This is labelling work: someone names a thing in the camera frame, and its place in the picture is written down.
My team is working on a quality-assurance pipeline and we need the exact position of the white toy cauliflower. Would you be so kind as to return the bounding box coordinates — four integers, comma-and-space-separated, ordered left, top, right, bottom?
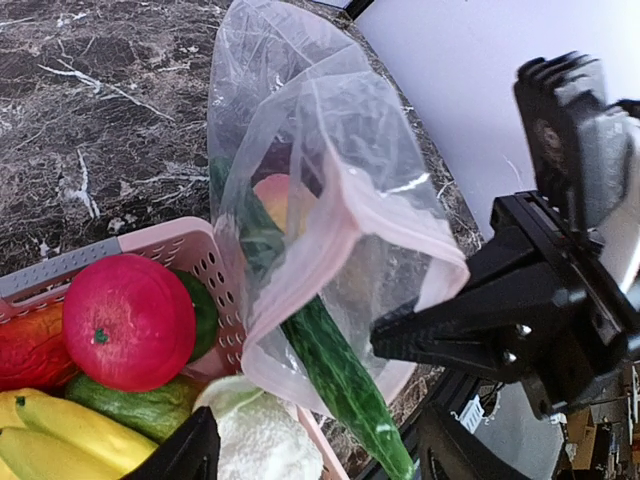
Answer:
193, 375, 324, 480

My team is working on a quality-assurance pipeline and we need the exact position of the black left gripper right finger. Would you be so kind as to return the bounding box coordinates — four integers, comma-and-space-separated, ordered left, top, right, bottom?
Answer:
417, 403, 500, 479

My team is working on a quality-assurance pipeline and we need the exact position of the dark red toy fruit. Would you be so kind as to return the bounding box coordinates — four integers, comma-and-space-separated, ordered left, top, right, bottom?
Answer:
258, 141, 293, 176

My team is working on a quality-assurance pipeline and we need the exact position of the yellow toy pepper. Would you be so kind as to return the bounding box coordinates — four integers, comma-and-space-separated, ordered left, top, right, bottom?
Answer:
171, 269, 219, 363

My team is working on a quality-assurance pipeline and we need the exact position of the yellow toy banana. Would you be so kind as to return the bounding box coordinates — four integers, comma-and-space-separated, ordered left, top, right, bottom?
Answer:
1, 389, 158, 479

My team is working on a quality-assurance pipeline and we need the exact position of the red toy apple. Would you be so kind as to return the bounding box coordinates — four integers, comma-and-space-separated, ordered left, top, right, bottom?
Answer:
63, 254, 196, 393

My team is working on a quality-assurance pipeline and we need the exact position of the pink plastic basket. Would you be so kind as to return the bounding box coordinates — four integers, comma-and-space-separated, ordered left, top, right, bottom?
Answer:
0, 217, 351, 480

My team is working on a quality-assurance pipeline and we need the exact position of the yellow toy cauliflower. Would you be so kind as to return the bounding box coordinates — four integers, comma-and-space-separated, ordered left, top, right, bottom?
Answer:
253, 173, 317, 236

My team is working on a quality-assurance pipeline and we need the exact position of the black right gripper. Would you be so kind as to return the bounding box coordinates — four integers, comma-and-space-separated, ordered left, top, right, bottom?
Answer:
370, 192, 639, 417

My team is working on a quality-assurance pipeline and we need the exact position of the red toy pepper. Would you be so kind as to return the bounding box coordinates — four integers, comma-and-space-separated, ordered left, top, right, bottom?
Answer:
1, 303, 79, 391

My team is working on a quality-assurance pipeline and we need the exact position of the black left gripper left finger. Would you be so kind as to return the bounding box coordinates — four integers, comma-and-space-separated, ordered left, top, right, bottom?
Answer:
122, 406, 220, 480

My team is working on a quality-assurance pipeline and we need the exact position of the clear dotted zip top bag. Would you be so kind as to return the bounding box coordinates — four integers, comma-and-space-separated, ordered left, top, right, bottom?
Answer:
207, 1, 470, 414

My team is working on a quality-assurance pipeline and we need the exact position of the green toy cucumber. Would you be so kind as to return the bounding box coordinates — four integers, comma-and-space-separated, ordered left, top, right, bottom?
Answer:
209, 157, 415, 479

